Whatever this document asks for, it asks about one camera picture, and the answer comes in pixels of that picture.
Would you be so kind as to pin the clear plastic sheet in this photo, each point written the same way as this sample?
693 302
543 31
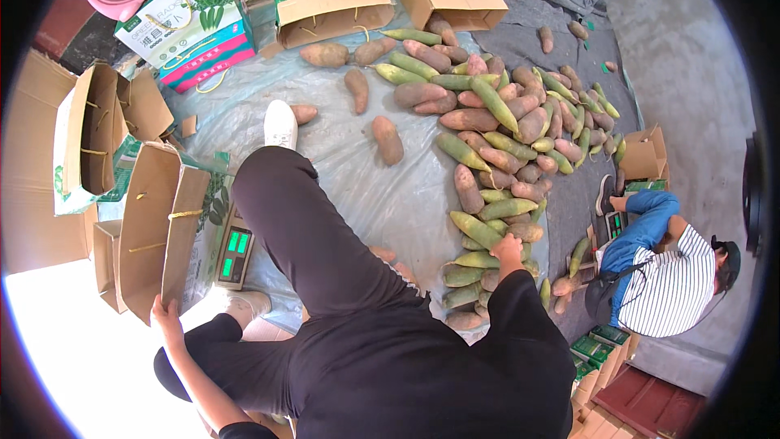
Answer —
341 183

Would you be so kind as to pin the brown sweet potato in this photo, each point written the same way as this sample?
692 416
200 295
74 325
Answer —
578 30
357 90
406 273
375 50
303 113
546 39
562 303
382 253
387 140
325 55
563 285

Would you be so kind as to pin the person's left fingers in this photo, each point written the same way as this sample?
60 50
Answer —
163 308

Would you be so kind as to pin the small cardboard scrap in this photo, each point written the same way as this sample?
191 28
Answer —
189 125

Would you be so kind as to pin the green radish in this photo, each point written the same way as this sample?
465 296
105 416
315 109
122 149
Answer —
545 292
579 256

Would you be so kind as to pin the person's right hand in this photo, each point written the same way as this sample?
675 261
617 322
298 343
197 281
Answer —
507 250

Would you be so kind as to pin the grey blanket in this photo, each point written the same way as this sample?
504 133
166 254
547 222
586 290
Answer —
524 12

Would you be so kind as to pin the pink and teal carton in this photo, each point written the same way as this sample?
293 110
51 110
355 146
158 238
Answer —
207 61

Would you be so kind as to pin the small brown cardboard box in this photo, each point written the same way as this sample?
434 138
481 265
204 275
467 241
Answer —
106 256

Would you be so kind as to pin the heap of green and brown roots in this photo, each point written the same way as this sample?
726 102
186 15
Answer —
487 122

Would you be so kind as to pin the person's legs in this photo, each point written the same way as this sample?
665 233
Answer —
304 225

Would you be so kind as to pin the person's left hand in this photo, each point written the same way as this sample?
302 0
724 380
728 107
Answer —
166 322

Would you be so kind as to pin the brown carton green print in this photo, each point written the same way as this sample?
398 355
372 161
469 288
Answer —
146 225

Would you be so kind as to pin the digital scale with green display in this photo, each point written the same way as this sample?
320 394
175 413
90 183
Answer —
615 224
234 256

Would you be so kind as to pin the person's right fingers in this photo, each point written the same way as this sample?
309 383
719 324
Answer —
504 241

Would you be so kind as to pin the green and white carton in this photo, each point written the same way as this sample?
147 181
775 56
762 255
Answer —
183 24

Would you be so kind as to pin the stack of green cartons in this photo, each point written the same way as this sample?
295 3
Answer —
594 350

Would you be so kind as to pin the person's body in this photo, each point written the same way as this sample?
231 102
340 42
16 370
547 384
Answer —
396 378

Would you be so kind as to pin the red wooden board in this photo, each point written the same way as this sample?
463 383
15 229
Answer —
646 402

